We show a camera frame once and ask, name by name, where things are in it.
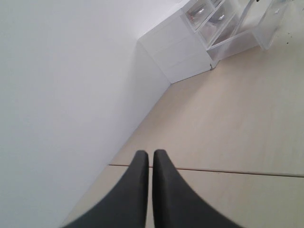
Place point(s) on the clear plastic drawer organizer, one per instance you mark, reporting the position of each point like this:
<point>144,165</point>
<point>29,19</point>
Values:
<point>237,25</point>

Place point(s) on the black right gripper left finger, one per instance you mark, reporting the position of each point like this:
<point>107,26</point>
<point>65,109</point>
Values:
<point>125,205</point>

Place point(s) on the white drawer cabinet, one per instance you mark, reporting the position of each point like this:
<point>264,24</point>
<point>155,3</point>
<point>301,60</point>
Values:
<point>173,42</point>

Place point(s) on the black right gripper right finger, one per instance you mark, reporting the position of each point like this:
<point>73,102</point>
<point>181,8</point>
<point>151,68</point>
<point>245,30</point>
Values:
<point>176,204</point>

